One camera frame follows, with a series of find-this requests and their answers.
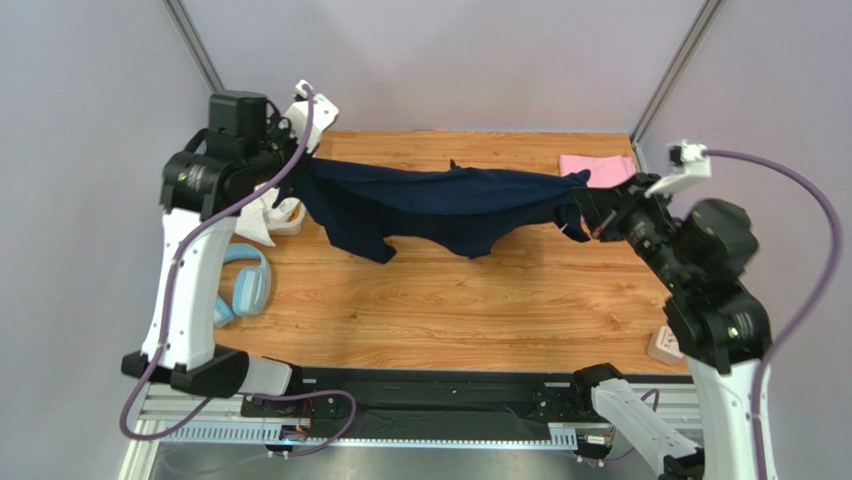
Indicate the pink cube power socket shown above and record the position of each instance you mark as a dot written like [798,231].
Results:
[664,347]

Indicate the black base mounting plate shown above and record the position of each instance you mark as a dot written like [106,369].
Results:
[392,404]

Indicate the white laundry basket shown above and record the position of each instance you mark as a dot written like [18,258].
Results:
[287,218]

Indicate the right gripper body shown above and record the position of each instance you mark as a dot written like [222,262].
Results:
[613,210]

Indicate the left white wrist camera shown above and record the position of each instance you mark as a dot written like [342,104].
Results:
[309,116]

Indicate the white t shirt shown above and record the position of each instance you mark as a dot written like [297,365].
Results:
[252,223]

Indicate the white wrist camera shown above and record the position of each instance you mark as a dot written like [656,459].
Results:
[309,116]
[690,165]

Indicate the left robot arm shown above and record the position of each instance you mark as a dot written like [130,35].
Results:
[247,146]

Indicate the navy blue t shirt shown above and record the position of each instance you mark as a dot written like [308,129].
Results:
[466,210]

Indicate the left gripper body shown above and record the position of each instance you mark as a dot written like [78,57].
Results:
[284,153]

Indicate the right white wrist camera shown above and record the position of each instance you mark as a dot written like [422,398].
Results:
[690,165]

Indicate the light blue headphones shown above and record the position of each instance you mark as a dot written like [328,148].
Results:
[251,289]

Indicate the folded pink t shirt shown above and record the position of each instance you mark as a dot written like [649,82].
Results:
[605,172]

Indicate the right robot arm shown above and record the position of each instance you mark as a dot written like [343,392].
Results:
[722,329]

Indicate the aluminium front rail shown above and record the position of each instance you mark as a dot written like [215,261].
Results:
[591,443]

